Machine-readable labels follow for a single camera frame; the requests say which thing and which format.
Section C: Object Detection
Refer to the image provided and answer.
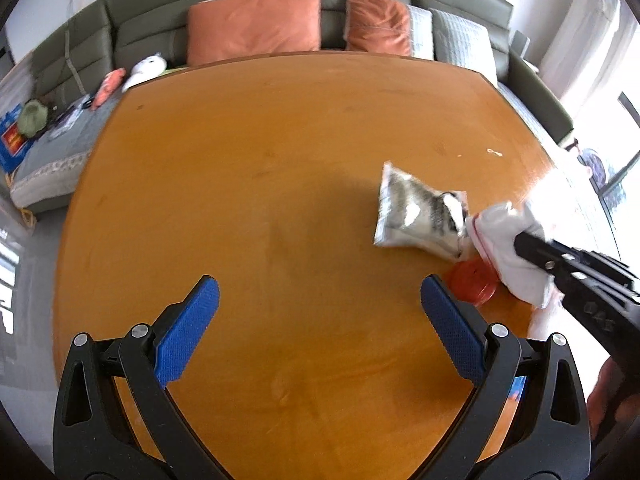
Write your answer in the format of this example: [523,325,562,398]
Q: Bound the red round lid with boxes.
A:
[444,258,500,306]

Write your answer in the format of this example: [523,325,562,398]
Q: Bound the white plush toy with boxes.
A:
[121,53,167,94]

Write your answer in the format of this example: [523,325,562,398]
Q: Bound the white charging cable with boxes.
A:
[64,0,87,98]

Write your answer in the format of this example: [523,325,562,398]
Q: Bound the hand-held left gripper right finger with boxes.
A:
[420,272,593,480]

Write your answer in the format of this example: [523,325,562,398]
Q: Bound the person's right hand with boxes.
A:
[587,359,640,442]

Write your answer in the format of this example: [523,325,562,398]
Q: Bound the grey green sofa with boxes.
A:
[9,0,577,211]

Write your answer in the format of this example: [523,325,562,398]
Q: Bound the small orange cushion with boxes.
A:
[344,0,414,59]

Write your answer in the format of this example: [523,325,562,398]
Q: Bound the large orange cushion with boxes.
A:
[187,0,322,67]

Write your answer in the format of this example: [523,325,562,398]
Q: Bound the grey striped pillow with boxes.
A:
[428,8,500,87]

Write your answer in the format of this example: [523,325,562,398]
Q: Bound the blue shopping bag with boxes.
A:
[0,112,34,174]

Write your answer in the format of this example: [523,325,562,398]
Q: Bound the clear zip bag white contents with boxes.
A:
[462,200,564,310]

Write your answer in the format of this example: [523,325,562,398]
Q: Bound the white curtain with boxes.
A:
[539,0,632,107]

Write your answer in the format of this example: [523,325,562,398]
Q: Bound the pink plush toy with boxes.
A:
[91,67,127,111]

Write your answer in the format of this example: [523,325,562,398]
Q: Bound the white pillow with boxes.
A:
[407,5,435,61]

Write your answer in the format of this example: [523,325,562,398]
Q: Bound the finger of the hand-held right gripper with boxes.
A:
[549,266,640,377]
[513,229,640,307]

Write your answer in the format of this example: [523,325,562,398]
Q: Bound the grey fringed blanket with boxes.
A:
[10,94,132,209]

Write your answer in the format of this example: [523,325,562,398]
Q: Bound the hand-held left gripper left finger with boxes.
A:
[52,274,232,480]

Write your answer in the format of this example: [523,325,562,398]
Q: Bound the silver foil packet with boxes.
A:
[373,161,471,261]

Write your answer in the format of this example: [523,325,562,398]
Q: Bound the green hat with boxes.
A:
[17,99,51,139]

